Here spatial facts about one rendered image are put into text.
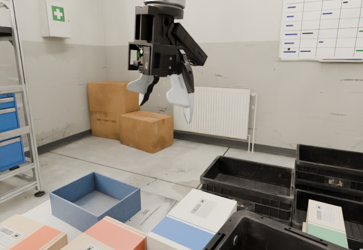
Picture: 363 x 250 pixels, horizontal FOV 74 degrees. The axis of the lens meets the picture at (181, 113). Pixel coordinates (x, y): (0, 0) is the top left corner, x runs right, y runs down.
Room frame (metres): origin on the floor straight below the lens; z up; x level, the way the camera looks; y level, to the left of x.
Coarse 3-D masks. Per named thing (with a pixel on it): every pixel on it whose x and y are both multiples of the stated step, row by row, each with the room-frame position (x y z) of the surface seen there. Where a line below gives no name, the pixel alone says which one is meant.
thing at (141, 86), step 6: (144, 78) 0.50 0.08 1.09; (150, 78) 0.50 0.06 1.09; (156, 78) 0.50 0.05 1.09; (132, 84) 0.49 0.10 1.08; (138, 84) 0.50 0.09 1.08; (144, 84) 0.51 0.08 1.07; (150, 84) 0.50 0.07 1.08; (132, 90) 0.50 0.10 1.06; (138, 90) 0.51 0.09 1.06; (144, 90) 0.52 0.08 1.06; (150, 90) 0.52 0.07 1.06; (144, 96) 0.52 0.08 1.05; (144, 102) 0.53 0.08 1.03
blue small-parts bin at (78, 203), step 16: (96, 176) 0.71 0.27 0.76; (64, 192) 0.62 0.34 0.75; (80, 192) 0.67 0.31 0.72; (96, 192) 0.70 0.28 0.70; (112, 192) 0.67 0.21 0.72; (128, 192) 0.63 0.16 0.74; (64, 208) 0.55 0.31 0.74; (80, 208) 0.52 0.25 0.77; (96, 208) 0.61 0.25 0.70; (112, 208) 0.52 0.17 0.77; (128, 208) 0.57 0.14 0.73; (80, 224) 0.52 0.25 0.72
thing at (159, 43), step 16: (144, 16) 0.43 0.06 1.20; (160, 16) 0.44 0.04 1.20; (176, 16) 0.44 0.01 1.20; (144, 32) 0.43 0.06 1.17; (160, 32) 0.44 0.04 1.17; (128, 48) 0.45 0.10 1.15; (144, 48) 0.42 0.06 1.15; (160, 48) 0.42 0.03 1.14; (176, 48) 0.44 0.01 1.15; (128, 64) 0.45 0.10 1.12; (144, 64) 0.42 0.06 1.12; (160, 64) 0.42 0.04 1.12; (176, 64) 0.45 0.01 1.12
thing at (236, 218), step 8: (232, 216) 0.27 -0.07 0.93; (240, 216) 0.27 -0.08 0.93; (248, 216) 0.27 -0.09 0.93; (256, 216) 0.27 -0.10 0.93; (224, 224) 0.25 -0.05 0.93; (232, 224) 0.25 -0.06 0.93; (240, 224) 0.26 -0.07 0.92; (256, 224) 0.26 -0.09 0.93; (264, 224) 0.26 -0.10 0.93; (272, 224) 0.25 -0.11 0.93; (280, 224) 0.25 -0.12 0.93; (224, 232) 0.24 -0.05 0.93; (232, 232) 0.24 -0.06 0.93; (280, 232) 0.24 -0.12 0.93; (288, 232) 0.24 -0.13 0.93; (296, 232) 0.24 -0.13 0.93; (304, 232) 0.24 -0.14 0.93; (216, 240) 0.23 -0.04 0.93; (224, 240) 0.23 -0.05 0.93; (296, 240) 0.23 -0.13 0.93; (304, 240) 0.23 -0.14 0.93; (312, 240) 0.23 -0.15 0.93; (320, 240) 0.23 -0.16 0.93; (208, 248) 0.22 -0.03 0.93; (216, 248) 0.22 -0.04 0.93; (320, 248) 0.22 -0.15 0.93; (328, 248) 0.22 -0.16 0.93; (336, 248) 0.22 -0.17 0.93; (344, 248) 0.22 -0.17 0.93
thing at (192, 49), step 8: (176, 24) 0.47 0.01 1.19; (176, 32) 0.46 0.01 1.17; (184, 32) 0.47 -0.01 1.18; (184, 40) 0.47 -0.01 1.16; (192, 40) 0.49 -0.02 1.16; (184, 48) 0.49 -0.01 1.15; (192, 48) 0.49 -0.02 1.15; (200, 48) 0.51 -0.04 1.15; (192, 56) 0.50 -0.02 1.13; (200, 56) 0.51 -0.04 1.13; (192, 64) 0.52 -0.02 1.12; (200, 64) 0.52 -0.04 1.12
